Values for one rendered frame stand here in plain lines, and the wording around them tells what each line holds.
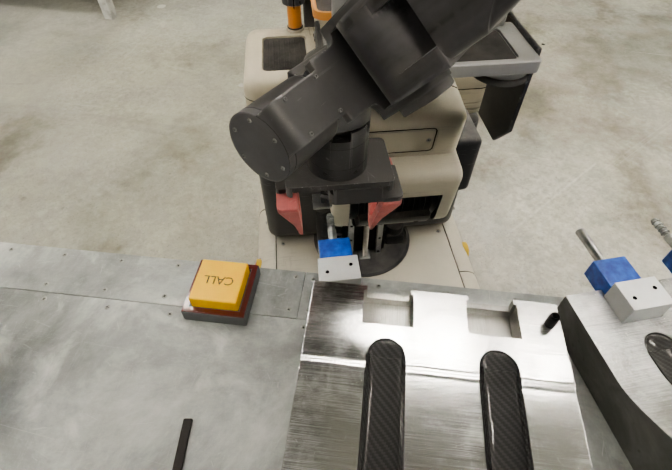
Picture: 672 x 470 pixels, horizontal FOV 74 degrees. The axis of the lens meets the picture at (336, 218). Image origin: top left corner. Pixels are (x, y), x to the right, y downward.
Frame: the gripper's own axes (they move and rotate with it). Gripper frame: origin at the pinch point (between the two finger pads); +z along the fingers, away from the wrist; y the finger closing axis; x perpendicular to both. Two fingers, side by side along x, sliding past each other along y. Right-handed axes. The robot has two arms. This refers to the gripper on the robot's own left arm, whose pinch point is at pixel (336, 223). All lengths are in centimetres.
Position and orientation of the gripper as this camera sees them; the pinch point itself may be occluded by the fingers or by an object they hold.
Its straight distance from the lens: 49.5
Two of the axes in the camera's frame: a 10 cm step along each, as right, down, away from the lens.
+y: 9.9, -0.8, 0.8
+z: -0.1, 6.6, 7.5
